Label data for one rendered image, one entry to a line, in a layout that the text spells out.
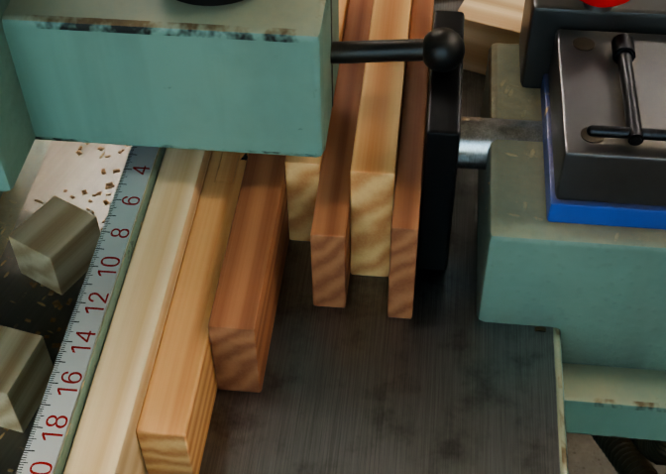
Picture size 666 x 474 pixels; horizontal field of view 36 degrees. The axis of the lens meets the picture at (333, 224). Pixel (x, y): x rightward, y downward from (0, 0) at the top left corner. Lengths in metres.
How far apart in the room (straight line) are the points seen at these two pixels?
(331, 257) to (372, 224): 0.03
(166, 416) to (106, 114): 0.14
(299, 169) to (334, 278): 0.05
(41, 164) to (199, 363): 0.34
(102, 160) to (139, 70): 0.28
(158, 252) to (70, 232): 0.18
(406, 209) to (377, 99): 0.07
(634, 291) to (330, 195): 0.14
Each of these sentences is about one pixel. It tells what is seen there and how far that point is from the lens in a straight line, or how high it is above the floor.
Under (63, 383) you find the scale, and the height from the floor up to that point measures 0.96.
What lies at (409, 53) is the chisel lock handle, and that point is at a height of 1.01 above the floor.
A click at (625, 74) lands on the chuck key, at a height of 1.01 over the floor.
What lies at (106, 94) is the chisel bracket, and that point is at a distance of 0.47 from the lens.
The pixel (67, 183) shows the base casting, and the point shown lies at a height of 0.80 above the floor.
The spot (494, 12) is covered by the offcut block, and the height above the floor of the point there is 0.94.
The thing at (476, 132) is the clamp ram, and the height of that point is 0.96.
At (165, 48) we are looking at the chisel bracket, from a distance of 0.45.
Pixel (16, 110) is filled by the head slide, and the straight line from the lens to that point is 0.48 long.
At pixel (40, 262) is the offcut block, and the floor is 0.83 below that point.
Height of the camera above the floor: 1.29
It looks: 47 degrees down
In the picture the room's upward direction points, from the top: 1 degrees counter-clockwise
